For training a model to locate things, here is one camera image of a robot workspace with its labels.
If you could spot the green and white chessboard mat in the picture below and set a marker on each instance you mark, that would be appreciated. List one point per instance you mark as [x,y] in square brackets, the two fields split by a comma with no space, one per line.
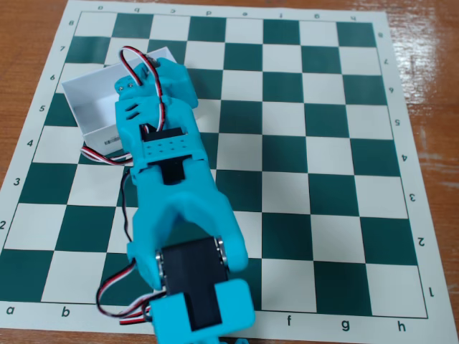
[322,179]

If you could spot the white cardboard box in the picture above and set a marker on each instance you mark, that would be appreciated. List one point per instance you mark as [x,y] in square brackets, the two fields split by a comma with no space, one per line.
[89,93]

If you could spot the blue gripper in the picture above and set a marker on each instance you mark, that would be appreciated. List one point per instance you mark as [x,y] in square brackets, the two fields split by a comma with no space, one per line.
[126,92]

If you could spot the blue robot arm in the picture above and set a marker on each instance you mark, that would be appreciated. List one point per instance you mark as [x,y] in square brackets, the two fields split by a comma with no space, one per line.
[186,211]

